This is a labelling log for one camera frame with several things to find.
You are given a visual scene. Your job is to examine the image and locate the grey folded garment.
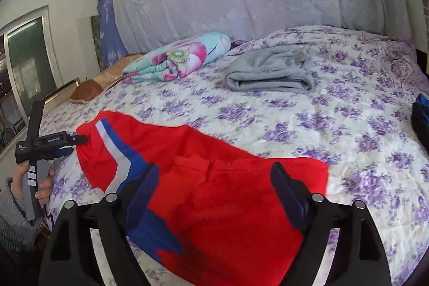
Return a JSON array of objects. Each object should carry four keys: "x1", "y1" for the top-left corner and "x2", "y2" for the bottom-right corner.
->
[{"x1": 224, "y1": 46, "x2": 317, "y2": 92}]

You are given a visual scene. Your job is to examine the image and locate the folded floral quilt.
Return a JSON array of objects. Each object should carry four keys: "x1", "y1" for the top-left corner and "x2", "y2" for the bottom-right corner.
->
[{"x1": 122, "y1": 32, "x2": 232, "y2": 84}]

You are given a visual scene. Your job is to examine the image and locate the red blue white sweater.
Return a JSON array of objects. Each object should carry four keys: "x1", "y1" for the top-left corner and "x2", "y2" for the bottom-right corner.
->
[{"x1": 75, "y1": 110, "x2": 331, "y2": 286}]

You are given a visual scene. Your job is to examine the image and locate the white-framed window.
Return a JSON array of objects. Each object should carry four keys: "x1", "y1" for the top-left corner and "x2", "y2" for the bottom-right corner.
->
[{"x1": 0, "y1": 5, "x2": 64, "y2": 126}]

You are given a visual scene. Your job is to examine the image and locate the bed with purple floral sheet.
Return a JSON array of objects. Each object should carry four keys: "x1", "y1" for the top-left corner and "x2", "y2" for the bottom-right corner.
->
[{"x1": 40, "y1": 25, "x2": 429, "y2": 286}]

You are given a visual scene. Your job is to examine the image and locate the blue printed cloth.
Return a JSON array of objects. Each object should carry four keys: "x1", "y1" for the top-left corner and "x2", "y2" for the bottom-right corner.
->
[{"x1": 97, "y1": 0, "x2": 130, "y2": 69}]

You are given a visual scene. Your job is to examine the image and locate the dark bag with blue cloth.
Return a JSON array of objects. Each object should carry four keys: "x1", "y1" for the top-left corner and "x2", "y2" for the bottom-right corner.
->
[{"x1": 412, "y1": 93, "x2": 429, "y2": 139}]

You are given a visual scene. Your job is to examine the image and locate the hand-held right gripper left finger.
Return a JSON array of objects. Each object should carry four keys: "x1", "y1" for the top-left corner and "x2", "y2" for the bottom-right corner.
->
[{"x1": 38, "y1": 163, "x2": 160, "y2": 286}]

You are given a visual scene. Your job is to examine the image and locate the person's left forearm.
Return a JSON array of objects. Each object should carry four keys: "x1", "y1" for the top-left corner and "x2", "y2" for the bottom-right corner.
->
[{"x1": 0, "y1": 187, "x2": 38, "y2": 261}]

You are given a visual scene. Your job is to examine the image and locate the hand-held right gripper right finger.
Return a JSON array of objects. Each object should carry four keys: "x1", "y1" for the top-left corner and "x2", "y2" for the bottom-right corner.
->
[{"x1": 271, "y1": 161, "x2": 392, "y2": 286}]

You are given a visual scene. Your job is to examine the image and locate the person's left hand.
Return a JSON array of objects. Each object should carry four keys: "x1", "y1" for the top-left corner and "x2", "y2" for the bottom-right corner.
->
[{"x1": 10, "y1": 165, "x2": 56, "y2": 206}]

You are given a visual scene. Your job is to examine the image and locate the brown pillow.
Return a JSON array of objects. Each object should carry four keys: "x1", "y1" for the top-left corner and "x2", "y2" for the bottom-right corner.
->
[{"x1": 69, "y1": 53, "x2": 145, "y2": 104}]

